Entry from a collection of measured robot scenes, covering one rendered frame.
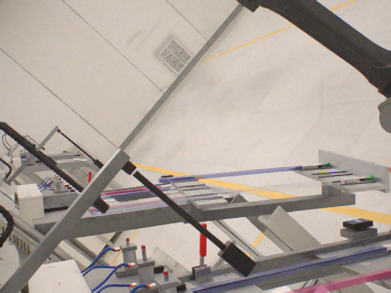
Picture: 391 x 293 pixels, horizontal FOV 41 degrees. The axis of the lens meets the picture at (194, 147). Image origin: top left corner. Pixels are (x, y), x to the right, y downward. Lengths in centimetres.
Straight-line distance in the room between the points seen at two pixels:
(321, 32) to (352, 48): 7
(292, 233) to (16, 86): 722
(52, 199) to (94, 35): 668
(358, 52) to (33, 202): 123
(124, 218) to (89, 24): 701
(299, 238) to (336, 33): 60
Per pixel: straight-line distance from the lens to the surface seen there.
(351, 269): 100
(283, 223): 139
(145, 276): 76
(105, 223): 172
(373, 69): 109
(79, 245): 244
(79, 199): 57
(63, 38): 850
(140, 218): 175
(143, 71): 864
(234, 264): 64
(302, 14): 102
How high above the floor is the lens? 144
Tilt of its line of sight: 15 degrees down
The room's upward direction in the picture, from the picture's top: 48 degrees counter-clockwise
